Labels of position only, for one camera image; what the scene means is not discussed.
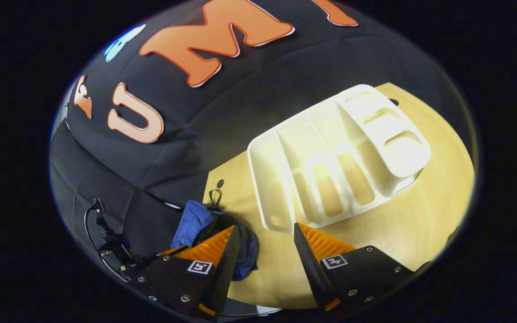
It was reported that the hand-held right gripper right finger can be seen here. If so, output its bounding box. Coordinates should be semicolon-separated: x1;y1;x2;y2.
293;223;421;312

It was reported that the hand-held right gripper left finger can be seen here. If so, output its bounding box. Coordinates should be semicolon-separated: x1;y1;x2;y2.
127;225;242;321

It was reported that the blue schoolbag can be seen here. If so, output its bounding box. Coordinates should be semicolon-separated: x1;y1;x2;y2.
170;189;259;282

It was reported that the white bookshelf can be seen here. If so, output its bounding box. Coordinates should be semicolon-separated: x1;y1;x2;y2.
246;84;432;233

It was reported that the thin black cable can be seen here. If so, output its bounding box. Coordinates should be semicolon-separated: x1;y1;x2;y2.
83;205;130;283

